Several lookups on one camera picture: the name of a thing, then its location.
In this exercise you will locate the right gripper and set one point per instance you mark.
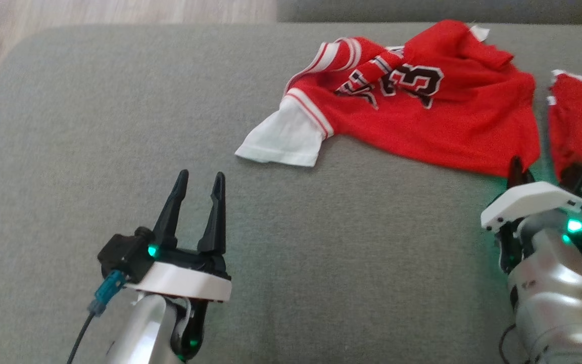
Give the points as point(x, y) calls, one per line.
point(528, 199)

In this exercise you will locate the red Bulls basketball shorts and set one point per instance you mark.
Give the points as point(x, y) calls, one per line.
point(579, 121)

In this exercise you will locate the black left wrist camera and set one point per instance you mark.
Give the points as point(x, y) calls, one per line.
point(124, 255)

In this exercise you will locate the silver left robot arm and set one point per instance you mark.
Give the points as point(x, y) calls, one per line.
point(144, 328)

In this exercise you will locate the red white basketball jersey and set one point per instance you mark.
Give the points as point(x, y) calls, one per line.
point(447, 131)

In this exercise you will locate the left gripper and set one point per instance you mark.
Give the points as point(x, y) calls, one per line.
point(185, 283)

